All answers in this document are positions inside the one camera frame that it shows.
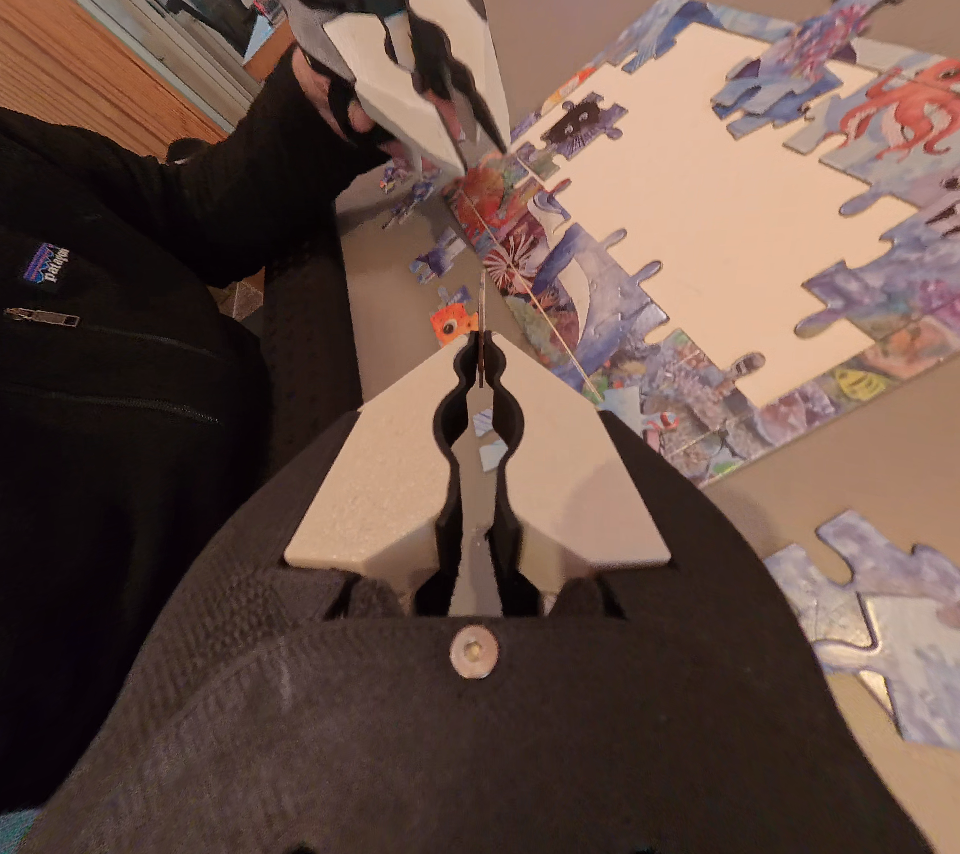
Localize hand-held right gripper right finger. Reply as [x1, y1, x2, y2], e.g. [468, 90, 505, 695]
[483, 332, 672, 617]

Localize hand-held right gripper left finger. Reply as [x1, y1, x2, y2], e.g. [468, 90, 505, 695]
[283, 333, 483, 617]

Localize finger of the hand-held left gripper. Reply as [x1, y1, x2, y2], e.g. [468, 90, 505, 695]
[322, 12, 468, 180]
[408, 0, 514, 155]

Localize black sea urchin puzzle pieces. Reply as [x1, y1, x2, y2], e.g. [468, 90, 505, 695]
[538, 91, 629, 163]

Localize small blue puzzle piece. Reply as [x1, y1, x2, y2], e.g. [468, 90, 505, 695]
[472, 267, 513, 474]

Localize ocean jigsaw puzzle board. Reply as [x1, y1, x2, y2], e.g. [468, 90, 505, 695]
[442, 0, 960, 489]

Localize joined striped coral puzzle pieces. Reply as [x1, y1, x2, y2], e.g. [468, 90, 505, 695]
[711, 5, 880, 140]

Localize person's left forearm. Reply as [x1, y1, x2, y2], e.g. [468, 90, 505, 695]
[168, 47, 395, 289]

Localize white blue striped puzzle piece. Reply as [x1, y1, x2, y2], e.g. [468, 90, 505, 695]
[598, 385, 645, 435]

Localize orange fish puzzle piece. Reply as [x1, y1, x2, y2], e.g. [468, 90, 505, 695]
[429, 284, 481, 347]

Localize pale blue purple puzzle piece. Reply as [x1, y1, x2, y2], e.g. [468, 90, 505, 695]
[765, 542, 879, 654]

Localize light blue puzzle piece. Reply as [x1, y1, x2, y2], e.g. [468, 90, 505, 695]
[813, 595, 960, 752]

